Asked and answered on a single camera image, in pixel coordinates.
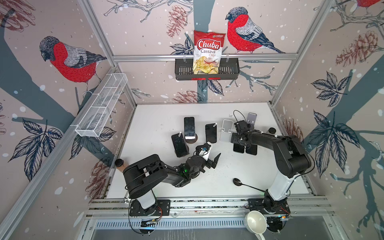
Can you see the black ladle spoon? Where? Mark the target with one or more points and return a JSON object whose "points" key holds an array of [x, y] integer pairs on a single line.
{"points": [[238, 183]]}

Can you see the white wire wall shelf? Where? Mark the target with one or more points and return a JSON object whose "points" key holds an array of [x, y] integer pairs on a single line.
{"points": [[96, 117]]}

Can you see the purple round phone stand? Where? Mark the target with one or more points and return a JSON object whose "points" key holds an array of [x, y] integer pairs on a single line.
{"points": [[251, 118]]}

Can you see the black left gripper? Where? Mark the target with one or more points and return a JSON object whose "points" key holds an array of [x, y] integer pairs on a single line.
{"points": [[209, 164]]}

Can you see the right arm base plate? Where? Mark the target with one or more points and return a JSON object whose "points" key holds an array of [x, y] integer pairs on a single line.
{"points": [[269, 207]]}

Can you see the black phone on wooden stand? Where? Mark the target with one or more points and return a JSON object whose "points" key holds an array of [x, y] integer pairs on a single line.
{"points": [[189, 126]]}

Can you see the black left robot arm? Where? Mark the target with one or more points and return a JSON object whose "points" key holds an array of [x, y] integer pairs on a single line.
{"points": [[142, 176]]}

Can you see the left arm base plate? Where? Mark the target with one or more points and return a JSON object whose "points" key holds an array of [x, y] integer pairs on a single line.
{"points": [[160, 208]]}

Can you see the white phone stand rear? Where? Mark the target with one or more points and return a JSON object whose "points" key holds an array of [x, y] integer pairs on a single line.
{"points": [[226, 131]]}

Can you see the black wire wall basket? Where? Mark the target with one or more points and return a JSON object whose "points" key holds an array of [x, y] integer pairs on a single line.
{"points": [[185, 70]]}

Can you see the spice jar with black lid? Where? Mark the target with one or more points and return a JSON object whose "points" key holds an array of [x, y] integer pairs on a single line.
{"points": [[272, 131]]}

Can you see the black phone centre with sticker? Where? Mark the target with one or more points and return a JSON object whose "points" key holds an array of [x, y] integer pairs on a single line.
{"points": [[211, 133]]}

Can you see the round wooden phone stand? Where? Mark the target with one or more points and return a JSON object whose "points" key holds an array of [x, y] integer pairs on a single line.
{"points": [[190, 140]]}

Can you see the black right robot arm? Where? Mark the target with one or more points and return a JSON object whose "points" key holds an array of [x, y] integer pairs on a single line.
{"points": [[291, 160]]}

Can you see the brown jar with black lid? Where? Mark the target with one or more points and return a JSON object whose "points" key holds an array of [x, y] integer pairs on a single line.
{"points": [[120, 165]]}

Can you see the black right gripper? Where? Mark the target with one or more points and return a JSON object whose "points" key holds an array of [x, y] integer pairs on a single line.
{"points": [[233, 138]]}

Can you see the red Chuba cassava chips bag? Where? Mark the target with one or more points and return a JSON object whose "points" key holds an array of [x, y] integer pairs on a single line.
{"points": [[208, 48]]}

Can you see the white funnel cup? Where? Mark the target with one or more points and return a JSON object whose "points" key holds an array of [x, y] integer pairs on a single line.
{"points": [[256, 223]]}

